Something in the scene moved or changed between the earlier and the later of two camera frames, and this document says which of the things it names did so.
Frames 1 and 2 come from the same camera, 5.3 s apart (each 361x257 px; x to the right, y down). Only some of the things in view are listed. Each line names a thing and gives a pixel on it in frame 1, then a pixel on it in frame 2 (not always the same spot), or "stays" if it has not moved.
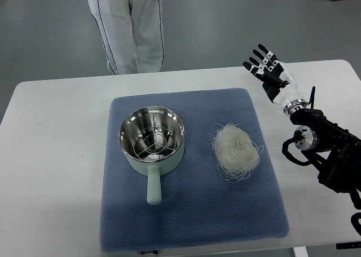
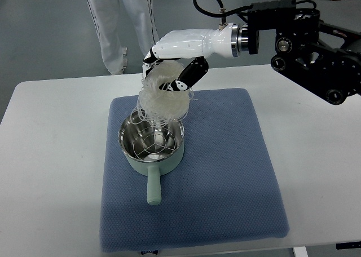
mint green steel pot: [152, 141] stays
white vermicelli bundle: [236, 154] to [161, 107]
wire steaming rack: [154, 142] stays
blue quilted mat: [197, 207] stays
